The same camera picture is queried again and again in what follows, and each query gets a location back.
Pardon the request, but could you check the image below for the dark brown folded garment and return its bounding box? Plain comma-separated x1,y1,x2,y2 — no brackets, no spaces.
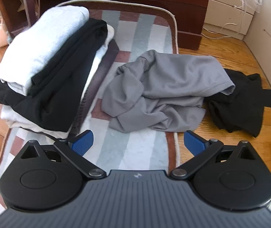
70,39,121,137

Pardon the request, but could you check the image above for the checked patterned rug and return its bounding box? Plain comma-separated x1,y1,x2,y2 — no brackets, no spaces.
0,0,181,221

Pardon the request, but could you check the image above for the grey t-shirt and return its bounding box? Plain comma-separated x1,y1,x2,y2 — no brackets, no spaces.
101,49,236,133

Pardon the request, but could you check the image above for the cream drawer cabinet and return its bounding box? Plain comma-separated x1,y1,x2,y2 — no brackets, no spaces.
202,0,271,93

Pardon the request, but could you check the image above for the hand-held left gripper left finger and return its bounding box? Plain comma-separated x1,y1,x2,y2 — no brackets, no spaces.
19,130,106,178

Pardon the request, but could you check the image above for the pink case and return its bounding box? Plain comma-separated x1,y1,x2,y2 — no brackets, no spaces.
0,25,10,46

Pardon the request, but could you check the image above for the dark wooden shelf unit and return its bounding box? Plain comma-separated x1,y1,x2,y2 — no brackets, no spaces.
0,0,63,38

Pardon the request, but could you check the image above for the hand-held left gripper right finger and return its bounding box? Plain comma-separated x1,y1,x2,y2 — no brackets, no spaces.
169,130,259,178

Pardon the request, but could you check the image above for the black crumpled garment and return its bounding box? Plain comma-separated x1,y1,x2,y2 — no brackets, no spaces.
203,68,265,138

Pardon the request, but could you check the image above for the light grey folded garment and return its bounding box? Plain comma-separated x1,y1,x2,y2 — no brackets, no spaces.
0,6,90,96

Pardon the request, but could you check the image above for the white cable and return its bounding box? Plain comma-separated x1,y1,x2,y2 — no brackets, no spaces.
202,0,250,40

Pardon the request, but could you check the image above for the dark wooden dresser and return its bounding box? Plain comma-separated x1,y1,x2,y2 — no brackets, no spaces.
118,0,213,51

